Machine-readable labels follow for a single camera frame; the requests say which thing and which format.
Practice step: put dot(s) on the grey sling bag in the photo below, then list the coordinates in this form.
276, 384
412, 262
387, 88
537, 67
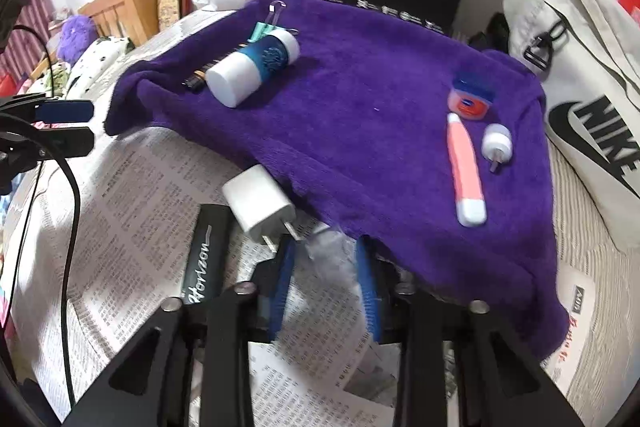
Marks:
575, 32

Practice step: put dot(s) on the green blanket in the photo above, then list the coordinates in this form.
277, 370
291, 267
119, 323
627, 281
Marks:
52, 79

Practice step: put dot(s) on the patterned notebook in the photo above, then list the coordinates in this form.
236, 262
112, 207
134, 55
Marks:
172, 7

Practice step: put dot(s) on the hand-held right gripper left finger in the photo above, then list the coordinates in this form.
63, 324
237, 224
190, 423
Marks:
280, 287

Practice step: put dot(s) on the purple towel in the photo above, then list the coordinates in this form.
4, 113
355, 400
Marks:
375, 57

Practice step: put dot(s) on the black and gold tube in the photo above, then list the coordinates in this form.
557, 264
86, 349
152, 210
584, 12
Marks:
196, 82

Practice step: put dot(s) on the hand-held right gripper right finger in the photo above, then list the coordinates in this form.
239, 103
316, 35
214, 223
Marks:
367, 287

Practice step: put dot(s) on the white charger plug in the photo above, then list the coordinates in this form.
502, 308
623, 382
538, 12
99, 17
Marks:
255, 202

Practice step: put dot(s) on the black cloth item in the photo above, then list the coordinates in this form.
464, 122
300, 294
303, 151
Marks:
495, 32

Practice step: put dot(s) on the pink jar with blue lid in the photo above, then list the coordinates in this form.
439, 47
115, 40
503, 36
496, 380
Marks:
470, 104

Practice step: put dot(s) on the black pen case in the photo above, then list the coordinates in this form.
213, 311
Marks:
210, 247

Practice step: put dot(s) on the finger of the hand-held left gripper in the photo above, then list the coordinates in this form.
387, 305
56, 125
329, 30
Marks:
65, 111
65, 142

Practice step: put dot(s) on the striped quilt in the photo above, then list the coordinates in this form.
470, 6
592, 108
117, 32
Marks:
600, 307

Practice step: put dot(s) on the purple plush toy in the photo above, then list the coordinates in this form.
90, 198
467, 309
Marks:
75, 37

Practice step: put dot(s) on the polka dot pillow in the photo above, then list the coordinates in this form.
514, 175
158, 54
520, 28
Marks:
100, 57

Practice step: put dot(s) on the white bottle with blue label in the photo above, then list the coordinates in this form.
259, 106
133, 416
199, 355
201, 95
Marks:
235, 77

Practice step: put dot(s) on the pink and white tube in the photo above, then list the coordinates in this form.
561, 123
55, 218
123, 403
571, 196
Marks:
465, 167

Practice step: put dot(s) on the newspaper sheet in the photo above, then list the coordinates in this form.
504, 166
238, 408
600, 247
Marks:
150, 187

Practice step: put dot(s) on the green binder clip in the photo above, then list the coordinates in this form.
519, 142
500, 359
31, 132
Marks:
260, 32

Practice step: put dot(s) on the red striped curtain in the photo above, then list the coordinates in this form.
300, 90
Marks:
30, 7

